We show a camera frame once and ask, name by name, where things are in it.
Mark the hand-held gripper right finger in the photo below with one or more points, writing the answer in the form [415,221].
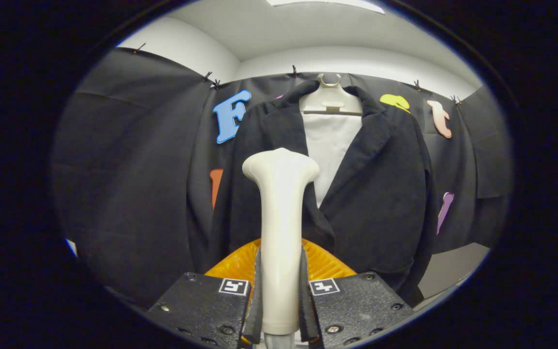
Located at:
[356,305]

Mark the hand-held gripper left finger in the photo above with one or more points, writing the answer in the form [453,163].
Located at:
[201,305]

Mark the black suit jacket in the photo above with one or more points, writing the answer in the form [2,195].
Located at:
[380,194]

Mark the white garment steamer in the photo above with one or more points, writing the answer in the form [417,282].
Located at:
[279,218]

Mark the beige plastic clothes hanger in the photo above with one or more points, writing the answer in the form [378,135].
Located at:
[330,99]

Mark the grey cabinet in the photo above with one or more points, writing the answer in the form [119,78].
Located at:
[448,269]

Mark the black backdrop cloth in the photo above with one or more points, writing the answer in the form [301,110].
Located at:
[129,169]

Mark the row of black cloth clips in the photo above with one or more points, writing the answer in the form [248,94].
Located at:
[294,71]

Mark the long ceiling light panel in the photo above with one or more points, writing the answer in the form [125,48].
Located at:
[327,3]

